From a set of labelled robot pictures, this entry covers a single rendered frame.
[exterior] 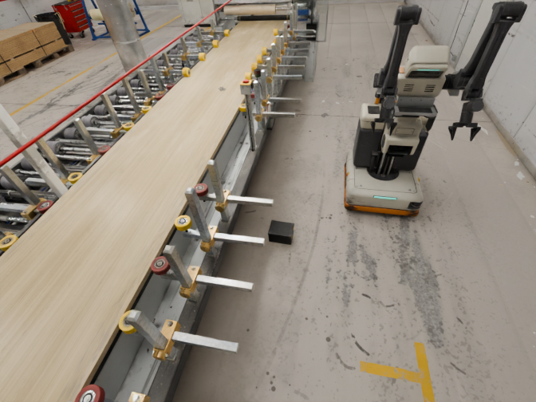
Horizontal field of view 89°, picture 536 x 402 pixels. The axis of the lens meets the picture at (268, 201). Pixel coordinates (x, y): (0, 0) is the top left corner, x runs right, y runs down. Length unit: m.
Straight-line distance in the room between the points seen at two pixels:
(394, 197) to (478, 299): 0.92
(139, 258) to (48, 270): 0.40
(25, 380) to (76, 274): 0.40
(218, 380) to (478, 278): 1.97
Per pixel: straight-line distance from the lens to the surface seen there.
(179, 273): 1.20
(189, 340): 1.22
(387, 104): 1.75
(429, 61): 1.99
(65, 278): 1.52
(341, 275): 2.26
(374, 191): 2.51
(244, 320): 2.09
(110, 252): 1.49
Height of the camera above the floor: 1.93
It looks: 45 degrees down
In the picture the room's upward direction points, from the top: 5 degrees counter-clockwise
